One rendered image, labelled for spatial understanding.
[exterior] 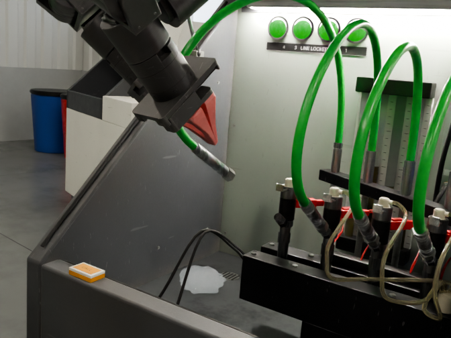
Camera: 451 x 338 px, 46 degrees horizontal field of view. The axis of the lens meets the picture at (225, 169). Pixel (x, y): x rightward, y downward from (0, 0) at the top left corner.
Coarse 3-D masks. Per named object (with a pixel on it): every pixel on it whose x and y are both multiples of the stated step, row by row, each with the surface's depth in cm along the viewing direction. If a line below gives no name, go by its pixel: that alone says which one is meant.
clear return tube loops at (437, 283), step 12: (348, 192) 83; (396, 204) 79; (348, 216) 79; (336, 228) 77; (384, 252) 71; (444, 252) 68; (384, 264) 70; (384, 276) 70; (384, 288) 70; (432, 288) 66; (444, 288) 74; (396, 300) 71; (408, 300) 71; (420, 300) 71; (444, 300) 73; (444, 312) 73
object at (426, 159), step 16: (448, 80) 67; (448, 96) 65; (432, 128) 63; (432, 144) 62; (432, 160) 63; (416, 176) 63; (416, 192) 63; (448, 192) 82; (416, 208) 63; (448, 208) 82; (416, 224) 65; (416, 240) 69; (432, 256) 73
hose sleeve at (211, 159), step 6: (198, 144) 86; (192, 150) 86; (198, 150) 86; (204, 150) 86; (198, 156) 87; (204, 156) 87; (210, 156) 87; (210, 162) 88; (216, 162) 88; (216, 168) 89; (222, 168) 89; (228, 168) 90; (222, 174) 90
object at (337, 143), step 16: (240, 0) 85; (256, 0) 86; (304, 0) 91; (224, 16) 83; (320, 16) 94; (192, 48) 81; (336, 64) 100; (336, 128) 103; (192, 144) 85; (336, 144) 103
